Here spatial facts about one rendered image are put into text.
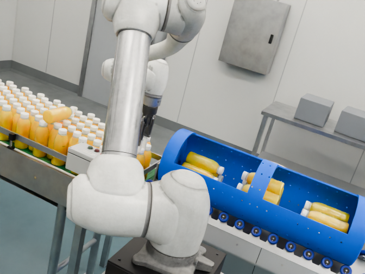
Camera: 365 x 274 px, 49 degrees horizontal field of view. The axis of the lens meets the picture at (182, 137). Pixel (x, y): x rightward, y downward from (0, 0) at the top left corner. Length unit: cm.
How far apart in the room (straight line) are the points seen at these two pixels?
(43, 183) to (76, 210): 101
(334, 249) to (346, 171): 344
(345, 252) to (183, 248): 77
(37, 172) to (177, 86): 356
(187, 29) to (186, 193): 53
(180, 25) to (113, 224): 63
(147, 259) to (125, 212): 19
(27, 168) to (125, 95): 107
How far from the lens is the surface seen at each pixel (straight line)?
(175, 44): 143
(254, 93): 506
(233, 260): 184
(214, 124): 528
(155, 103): 182
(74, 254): 201
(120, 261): 120
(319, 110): 420
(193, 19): 127
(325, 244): 171
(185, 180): 109
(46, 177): 206
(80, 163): 175
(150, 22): 124
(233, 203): 171
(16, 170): 218
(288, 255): 178
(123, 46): 121
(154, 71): 178
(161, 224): 109
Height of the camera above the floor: 182
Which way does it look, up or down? 20 degrees down
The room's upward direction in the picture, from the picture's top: 15 degrees clockwise
